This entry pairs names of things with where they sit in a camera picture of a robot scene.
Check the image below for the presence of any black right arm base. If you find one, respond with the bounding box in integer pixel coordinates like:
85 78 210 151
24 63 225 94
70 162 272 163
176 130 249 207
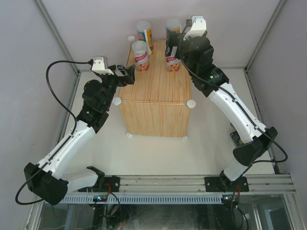
204 171 249 192

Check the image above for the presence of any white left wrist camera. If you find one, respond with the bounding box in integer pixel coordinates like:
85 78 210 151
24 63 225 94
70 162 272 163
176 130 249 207
91 56 114 75

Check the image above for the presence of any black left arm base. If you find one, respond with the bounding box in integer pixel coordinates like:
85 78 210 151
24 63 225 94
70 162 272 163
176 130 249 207
86 166 120 192

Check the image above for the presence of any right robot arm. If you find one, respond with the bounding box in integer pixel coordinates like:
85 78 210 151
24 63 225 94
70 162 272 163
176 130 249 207
165 33 278 191

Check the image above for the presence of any white red label can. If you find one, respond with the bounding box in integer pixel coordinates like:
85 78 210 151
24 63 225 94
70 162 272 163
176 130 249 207
131 40 149 71
165 56 181 72

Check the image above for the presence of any aluminium mounting rail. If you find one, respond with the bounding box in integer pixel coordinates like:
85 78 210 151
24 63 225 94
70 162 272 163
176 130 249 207
67 174 295 192

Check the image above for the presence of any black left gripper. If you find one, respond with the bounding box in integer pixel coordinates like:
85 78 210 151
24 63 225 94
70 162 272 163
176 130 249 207
98 65 135 110

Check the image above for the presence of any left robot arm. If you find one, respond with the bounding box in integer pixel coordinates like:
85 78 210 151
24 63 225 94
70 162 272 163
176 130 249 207
24 65 135 205

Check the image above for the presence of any blue can with spoon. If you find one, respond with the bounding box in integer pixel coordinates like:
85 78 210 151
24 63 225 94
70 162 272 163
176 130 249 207
136 21 154 55

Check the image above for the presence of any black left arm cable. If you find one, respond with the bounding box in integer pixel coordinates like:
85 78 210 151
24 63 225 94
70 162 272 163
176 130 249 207
15 59 95 206

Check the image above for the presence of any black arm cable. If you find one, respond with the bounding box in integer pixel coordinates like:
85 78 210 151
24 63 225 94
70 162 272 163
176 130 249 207
176 20 288 192
15 59 95 206

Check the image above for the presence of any blue rectangular tin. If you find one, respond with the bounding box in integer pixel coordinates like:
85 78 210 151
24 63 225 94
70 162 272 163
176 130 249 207
230 130 241 146

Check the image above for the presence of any grey slotted cable duct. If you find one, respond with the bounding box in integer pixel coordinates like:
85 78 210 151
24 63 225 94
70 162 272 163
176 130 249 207
60 194 223 205

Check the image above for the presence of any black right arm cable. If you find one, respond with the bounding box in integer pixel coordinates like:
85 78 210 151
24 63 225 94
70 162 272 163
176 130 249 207
176 20 288 192

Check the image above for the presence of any blue yellow can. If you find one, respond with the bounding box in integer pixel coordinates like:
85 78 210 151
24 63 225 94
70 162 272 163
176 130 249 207
165 19 181 40

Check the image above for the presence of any wooden cabinet box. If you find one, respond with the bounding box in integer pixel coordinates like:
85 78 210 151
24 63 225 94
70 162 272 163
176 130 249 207
119 40 191 138

